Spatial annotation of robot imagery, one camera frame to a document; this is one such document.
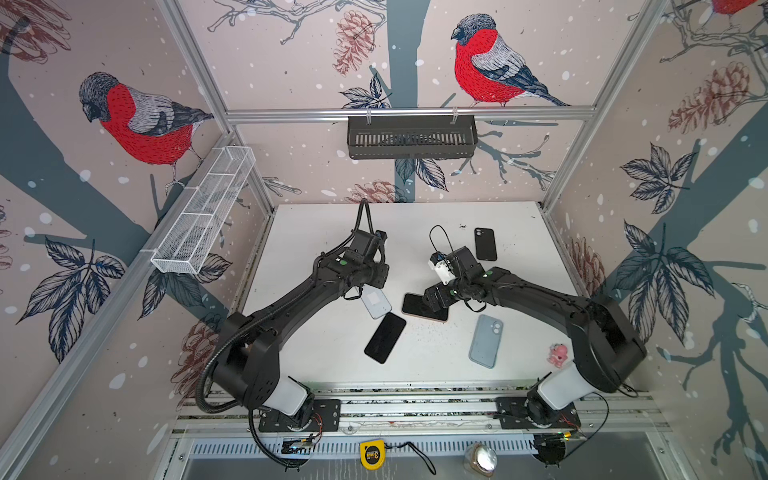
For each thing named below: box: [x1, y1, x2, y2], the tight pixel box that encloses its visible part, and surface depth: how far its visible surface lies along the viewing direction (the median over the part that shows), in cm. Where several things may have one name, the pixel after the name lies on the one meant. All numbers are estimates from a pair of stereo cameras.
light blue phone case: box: [468, 314, 503, 369], surface depth 88 cm
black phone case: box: [474, 227, 498, 262], surface depth 112 cm
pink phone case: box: [402, 293, 449, 322], surface depth 94 cm
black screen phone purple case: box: [364, 312, 407, 364], surface depth 88 cm
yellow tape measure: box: [359, 439, 386, 471], surface depth 68 cm
